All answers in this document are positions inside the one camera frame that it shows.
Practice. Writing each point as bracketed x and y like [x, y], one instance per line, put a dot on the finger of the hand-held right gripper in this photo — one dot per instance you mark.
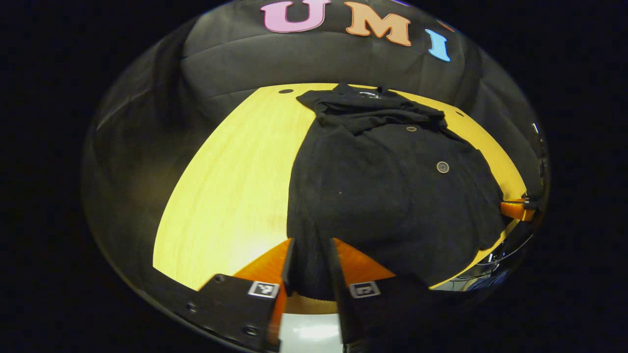
[515, 210]

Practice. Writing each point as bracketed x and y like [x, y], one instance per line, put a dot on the black button shirt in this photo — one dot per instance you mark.
[382, 196]

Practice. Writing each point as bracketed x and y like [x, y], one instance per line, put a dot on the black backdrop cloth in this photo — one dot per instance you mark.
[221, 63]

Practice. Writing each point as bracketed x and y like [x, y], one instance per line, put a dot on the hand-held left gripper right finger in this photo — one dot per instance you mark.
[336, 279]

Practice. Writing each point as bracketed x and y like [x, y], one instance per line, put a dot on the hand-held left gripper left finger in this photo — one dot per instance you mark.
[288, 269]

